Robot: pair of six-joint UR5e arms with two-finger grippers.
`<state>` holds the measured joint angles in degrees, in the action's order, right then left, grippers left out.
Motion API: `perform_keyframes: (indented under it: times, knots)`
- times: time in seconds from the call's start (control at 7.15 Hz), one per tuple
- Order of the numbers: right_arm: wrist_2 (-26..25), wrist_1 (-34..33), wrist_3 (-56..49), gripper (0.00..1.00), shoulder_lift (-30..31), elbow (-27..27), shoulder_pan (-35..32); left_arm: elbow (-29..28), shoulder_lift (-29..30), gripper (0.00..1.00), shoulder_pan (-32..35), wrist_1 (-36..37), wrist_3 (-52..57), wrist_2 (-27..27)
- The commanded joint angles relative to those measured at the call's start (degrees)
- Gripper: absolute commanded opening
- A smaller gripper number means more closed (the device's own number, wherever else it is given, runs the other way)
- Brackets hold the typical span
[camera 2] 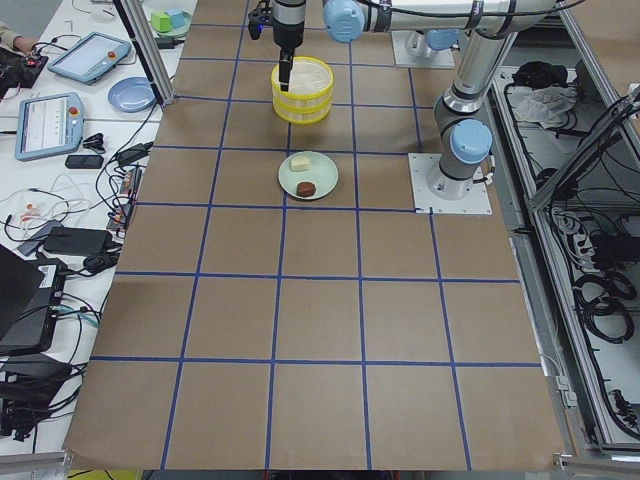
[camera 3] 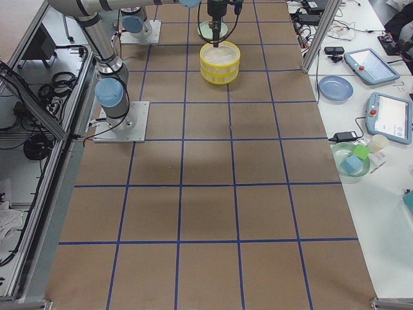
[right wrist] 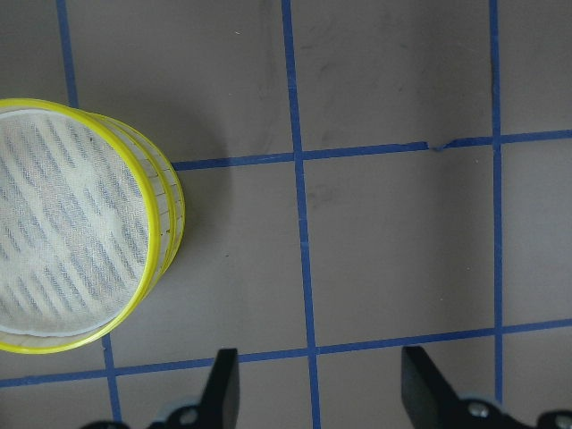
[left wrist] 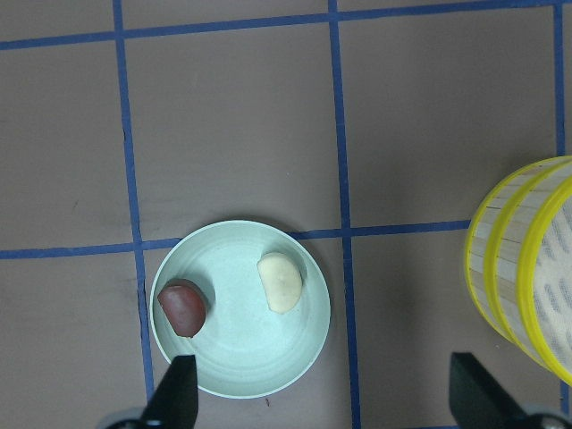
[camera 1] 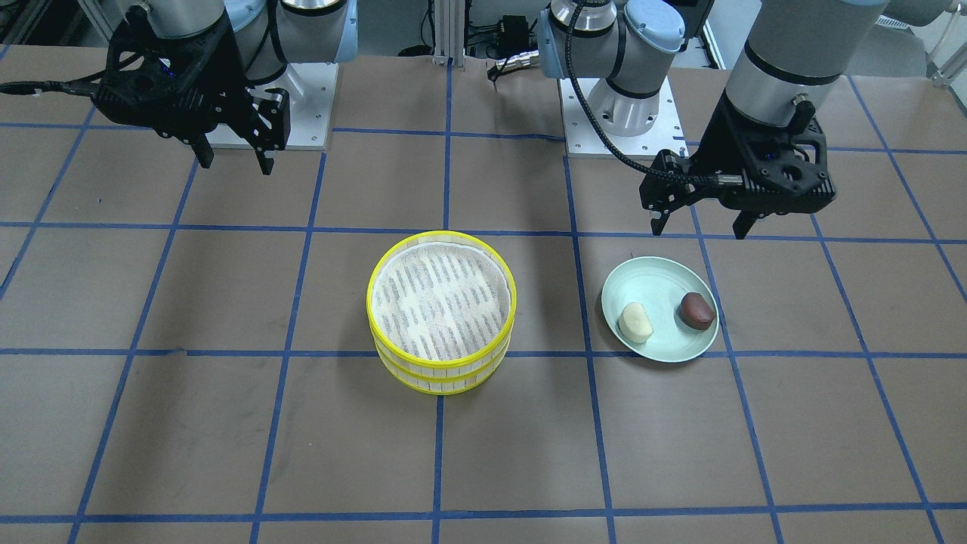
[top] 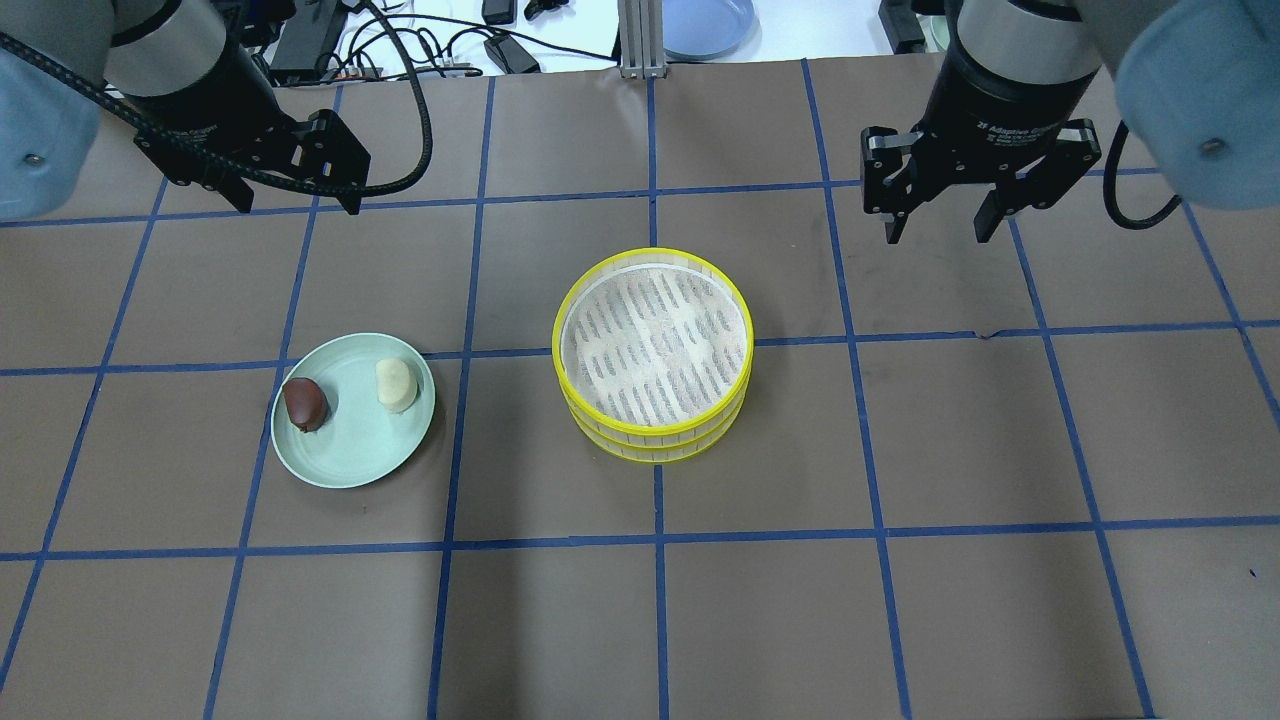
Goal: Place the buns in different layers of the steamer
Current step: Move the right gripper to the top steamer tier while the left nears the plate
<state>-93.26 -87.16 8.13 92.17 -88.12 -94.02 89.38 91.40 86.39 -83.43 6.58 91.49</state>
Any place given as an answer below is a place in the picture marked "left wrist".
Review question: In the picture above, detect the white bun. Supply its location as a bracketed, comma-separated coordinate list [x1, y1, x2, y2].
[257, 252, 303, 315]

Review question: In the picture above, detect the pale green round plate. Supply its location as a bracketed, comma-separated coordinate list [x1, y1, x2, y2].
[149, 220, 331, 399]

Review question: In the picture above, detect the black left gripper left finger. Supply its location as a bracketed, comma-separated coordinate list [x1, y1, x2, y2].
[143, 355, 198, 429]

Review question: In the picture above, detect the yellow bamboo steamer lower layer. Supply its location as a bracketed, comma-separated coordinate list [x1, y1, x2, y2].
[464, 156, 571, 365]

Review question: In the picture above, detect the brown bun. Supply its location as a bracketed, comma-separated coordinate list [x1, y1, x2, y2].
[157, 278, 207, 338]

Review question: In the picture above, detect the yellow bamboo steamer top layer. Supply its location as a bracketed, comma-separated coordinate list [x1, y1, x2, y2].
[517, 174, 571, 383]

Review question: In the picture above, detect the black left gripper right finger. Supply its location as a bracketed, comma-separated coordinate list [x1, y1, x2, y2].
[449, 352, 529, 429]

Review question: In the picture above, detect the yellow bamboo steamer layer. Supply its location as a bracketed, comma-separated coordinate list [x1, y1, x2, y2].
[517, 174, 571, 383]
[464, 156, 571, 365]

